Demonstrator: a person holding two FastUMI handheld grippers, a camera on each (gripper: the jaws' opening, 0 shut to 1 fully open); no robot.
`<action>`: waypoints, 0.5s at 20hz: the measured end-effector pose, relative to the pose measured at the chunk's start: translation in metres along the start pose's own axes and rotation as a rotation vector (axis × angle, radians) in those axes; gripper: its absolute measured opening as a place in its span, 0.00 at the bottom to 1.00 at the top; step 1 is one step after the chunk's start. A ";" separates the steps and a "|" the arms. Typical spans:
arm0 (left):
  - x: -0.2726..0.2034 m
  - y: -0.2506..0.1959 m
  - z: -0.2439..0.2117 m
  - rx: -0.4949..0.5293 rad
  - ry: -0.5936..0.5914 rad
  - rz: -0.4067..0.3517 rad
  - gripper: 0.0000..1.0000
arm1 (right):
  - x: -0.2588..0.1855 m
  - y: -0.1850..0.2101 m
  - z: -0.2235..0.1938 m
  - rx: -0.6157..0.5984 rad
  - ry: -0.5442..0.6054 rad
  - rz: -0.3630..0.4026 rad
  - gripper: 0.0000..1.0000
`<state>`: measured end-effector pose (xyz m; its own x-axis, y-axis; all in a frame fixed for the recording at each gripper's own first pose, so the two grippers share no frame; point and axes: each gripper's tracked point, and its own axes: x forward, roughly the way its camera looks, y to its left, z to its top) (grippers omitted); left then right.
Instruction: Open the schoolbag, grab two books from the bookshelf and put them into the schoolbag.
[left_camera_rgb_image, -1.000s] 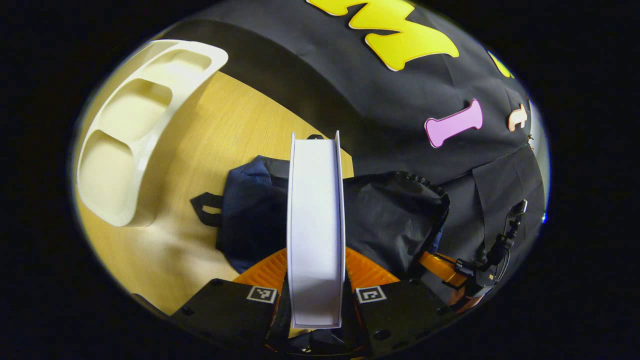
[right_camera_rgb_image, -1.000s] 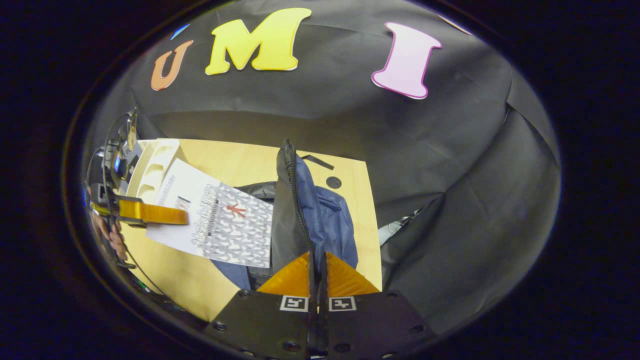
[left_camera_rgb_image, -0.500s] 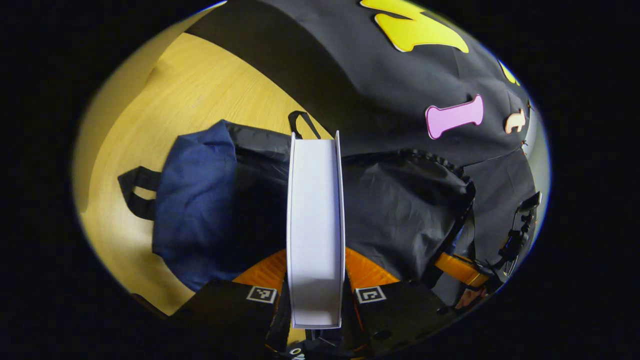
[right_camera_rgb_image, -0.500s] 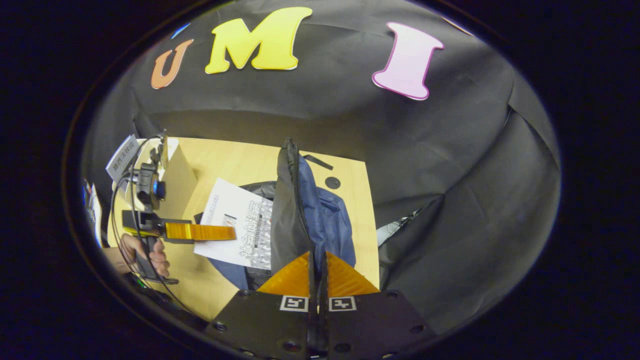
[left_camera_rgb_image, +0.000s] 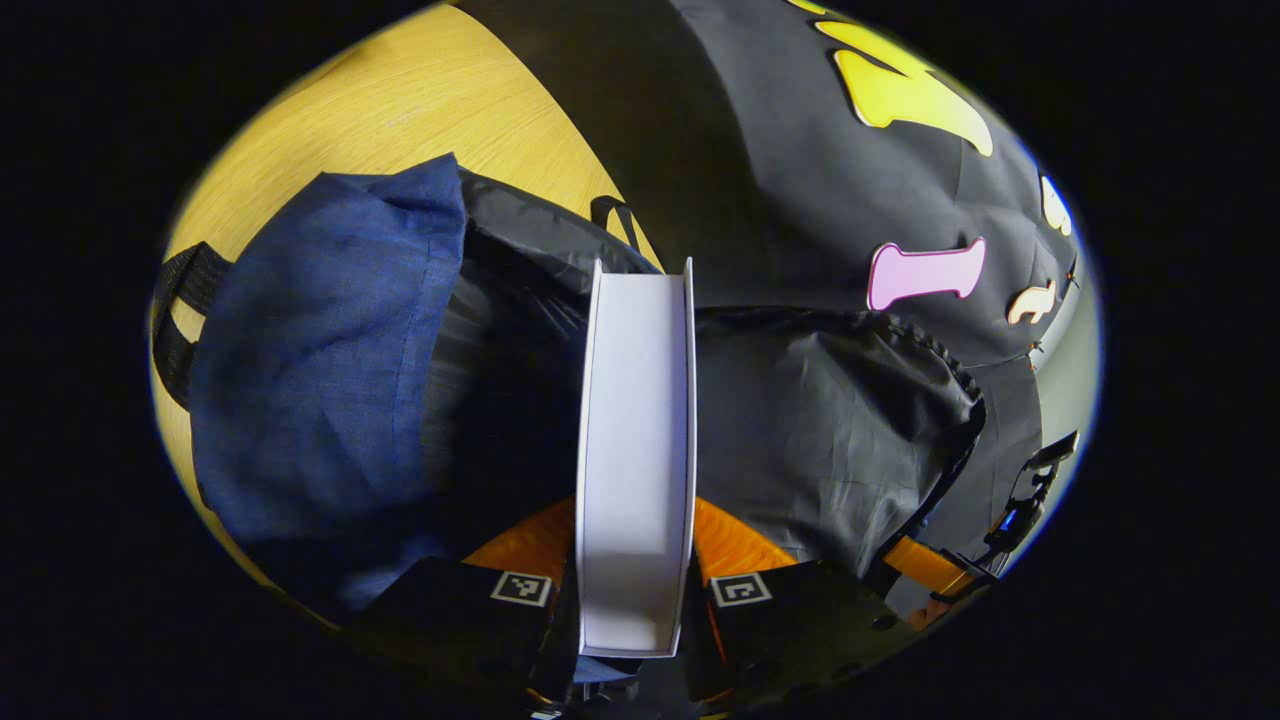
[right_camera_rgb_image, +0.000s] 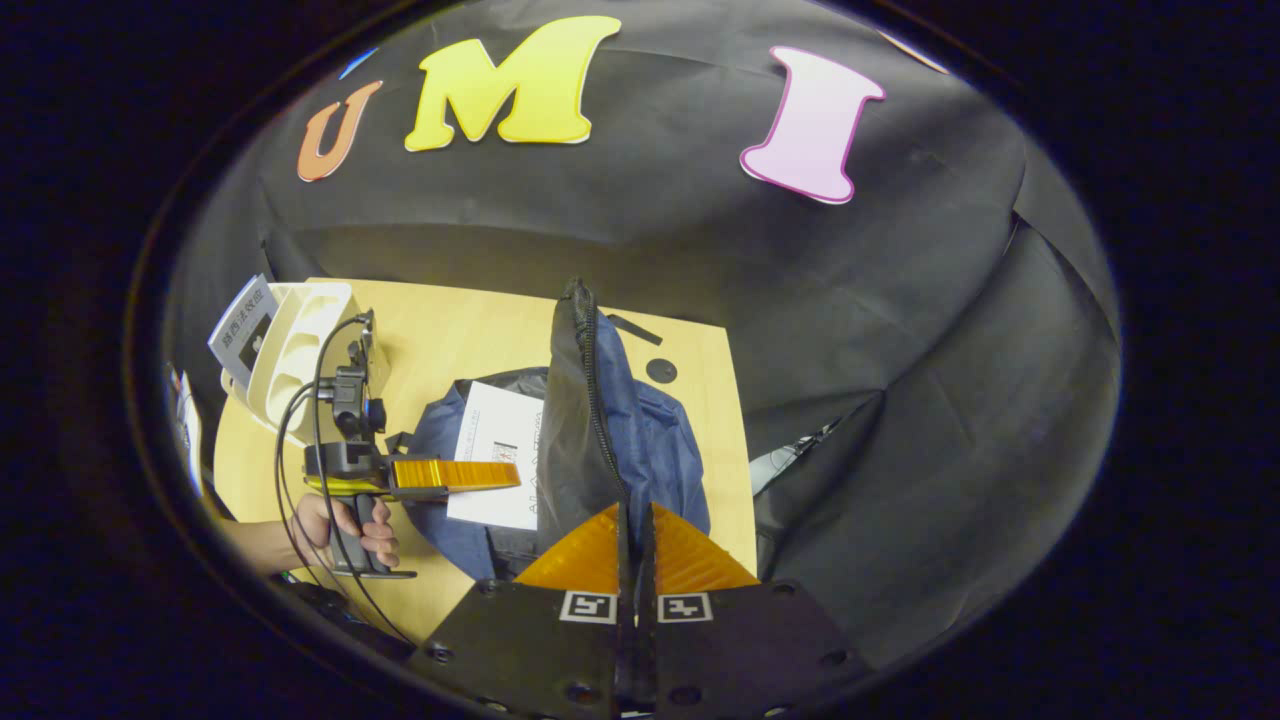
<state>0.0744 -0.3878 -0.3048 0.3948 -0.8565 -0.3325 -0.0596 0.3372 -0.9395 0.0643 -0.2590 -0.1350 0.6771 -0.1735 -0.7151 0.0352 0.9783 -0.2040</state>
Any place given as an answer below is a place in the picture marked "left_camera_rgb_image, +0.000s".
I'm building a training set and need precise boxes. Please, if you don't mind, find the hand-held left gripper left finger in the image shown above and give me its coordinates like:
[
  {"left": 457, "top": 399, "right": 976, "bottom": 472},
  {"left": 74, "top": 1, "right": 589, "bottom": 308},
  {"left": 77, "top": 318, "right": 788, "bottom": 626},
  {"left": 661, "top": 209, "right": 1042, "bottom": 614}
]
[{"left": 345, "top": 497, "right": 581, "bottom": 713}]

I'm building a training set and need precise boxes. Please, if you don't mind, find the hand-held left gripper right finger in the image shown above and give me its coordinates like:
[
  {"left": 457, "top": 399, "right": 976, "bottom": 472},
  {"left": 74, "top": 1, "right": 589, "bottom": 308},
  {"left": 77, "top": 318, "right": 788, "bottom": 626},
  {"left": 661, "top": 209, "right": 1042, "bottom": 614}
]
[{"left": 688, "top": 497, "right": 916, "bottom": 709}]

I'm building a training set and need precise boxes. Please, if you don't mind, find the thick white book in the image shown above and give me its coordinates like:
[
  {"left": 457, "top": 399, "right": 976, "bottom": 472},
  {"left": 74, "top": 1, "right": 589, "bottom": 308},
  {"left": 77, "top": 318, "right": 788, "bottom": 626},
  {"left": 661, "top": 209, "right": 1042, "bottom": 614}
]
[{"left": 575, "top": 257, "right": 698, "bottom": 661}]

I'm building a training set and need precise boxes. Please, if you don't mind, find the blue schoolbag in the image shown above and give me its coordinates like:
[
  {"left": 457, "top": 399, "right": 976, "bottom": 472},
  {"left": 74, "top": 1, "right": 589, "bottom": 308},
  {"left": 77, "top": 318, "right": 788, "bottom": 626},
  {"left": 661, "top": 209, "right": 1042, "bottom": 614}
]
[{"left": 150, "top": 152, "right": 989, "bottom": 623}]

